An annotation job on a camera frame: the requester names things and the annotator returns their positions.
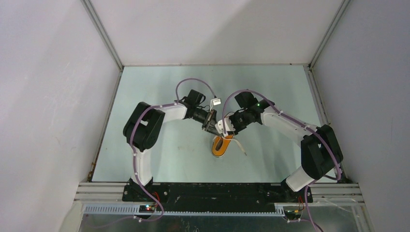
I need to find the grey slotted cable duct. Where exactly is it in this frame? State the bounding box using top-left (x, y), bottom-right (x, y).
top-left (83, 204), bottom-right (286, 217)

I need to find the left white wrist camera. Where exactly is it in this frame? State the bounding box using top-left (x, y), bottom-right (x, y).
top-left (209, 97), bottom-right (221, 111)

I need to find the left controller board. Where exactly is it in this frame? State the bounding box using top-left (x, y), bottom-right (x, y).
top-left (138, 204), bottom-right (157, 213)

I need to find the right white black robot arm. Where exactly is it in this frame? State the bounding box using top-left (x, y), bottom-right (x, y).
top-left (219, 89), bottom-right (343, 202)

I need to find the right controller board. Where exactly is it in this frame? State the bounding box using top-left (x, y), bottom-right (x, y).
top-left (284, 209), bottom-right (304, 221)

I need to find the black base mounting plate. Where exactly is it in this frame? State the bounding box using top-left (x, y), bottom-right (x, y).
top-left (122, 179), bottom-right (313, 213)

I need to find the controller board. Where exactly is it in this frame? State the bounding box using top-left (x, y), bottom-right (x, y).
top-left (284, 209), bottom-right (304, 221)
top-left (138, 204), bottom-right (157, 213)

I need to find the orange canvas sneaker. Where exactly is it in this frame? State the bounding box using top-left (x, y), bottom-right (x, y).
top-left (211, 134), bottom-right (234, 158)

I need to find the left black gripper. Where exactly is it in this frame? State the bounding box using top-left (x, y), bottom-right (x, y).
top-left (192, 106), bottom-right (222, 137)

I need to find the white shoelace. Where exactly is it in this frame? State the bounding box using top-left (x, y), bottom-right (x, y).
top-left (220, 134), bottom-right (247, 155)

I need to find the aluminium frame rail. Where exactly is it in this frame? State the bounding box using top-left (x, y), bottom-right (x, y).
top-left (74, 182), bottom-right (365, 206)

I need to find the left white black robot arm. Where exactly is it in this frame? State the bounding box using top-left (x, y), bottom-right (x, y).
top-left (123, 89), bottom-right (220, 201)

